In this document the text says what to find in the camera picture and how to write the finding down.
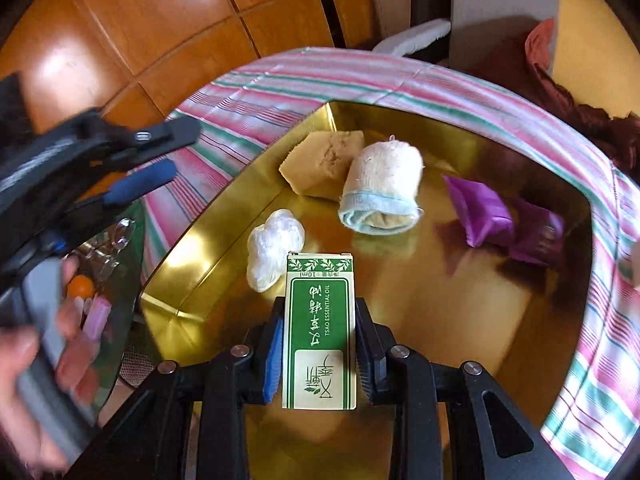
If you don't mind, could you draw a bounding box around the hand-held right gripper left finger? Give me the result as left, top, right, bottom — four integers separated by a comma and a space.
65, 297, 287, 480

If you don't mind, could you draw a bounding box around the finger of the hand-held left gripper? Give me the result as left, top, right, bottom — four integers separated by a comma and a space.
75, 159, 178, 211
106, 117, 202, 171

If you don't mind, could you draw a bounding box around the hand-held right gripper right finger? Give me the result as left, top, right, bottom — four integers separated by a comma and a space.
354, 297, 573, 480

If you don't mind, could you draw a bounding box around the green white carton box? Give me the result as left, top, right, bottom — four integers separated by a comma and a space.
281, 252, 358, 411

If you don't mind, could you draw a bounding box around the gold metal tin box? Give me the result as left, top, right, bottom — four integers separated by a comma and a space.
137, 101, 596, 480

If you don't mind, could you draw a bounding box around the clear plastic wad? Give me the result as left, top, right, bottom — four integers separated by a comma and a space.
247, 208, 306, 294

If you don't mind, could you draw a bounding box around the tan rough sponge block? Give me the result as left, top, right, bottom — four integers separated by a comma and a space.
279, 130, 366, 202

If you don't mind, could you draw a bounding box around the white sock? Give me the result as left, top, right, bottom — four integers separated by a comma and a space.
339, 140, 424, 234

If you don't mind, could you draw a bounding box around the purple foil packet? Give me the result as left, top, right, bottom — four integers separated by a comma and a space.
444, 175, 516, 247

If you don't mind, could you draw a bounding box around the person's left hand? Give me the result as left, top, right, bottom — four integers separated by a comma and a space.
0, 256, 103, 467

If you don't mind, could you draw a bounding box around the glass side table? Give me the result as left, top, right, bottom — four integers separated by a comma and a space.
65, 200, 147, 411

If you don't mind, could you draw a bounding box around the orange fruit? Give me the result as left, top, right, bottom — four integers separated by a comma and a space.
67, 275, 97, 302

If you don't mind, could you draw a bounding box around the wooden panel cabinet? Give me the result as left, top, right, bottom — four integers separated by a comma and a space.
0, 0, 376, 126

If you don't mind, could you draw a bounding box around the pink tissue packet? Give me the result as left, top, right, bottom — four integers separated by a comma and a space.
82, 296, 112, 342

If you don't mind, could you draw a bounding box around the striped pink green tablecloth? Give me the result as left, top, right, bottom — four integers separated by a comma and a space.
127, 47, 640, 480

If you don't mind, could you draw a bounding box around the dark red jacket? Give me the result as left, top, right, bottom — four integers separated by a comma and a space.
450, 17, 640, 171

